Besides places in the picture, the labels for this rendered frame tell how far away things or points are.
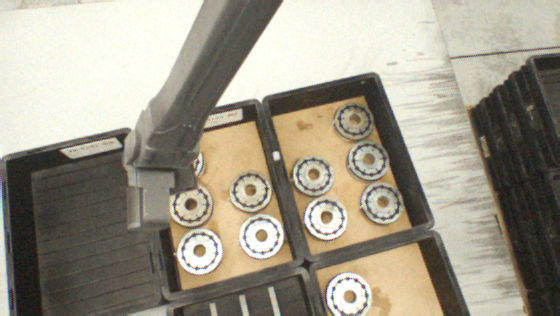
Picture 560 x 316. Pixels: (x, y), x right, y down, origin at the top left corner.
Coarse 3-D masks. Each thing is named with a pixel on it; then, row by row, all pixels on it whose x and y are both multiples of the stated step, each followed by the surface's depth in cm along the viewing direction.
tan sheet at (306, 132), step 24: (288, 120) 106; (312, 120) 106; (288, 144) 104; (312, 144) 104; (336, 144) 104; (288, 168) 102; (336, 168) 102; (336, 192) 100; (360, 192) 100; (360, 216) 98; (312, 240) 96; (336, 240) 96; (360, 240) 97
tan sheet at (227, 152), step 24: (216, 144) 103; (240, 144) 103; (216, 168) 101; (240, 168) 101; (264, 168) 101; (216, 192) 99; (216, 216) 97; (240, 216) 97; (264, 240) 96; (240, 264) 94; (264, 264) 94
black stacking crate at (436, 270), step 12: (420, 240) 90; (432, 240) 89; (432, 252) 90; (336, 264) 95; (432, 264) 92; (432, 276) 93; (444, 276) 87; (444, 288) 89; (444, 300) 90; (456, 300) 84; (444, 312) 91; (456, 312) 86
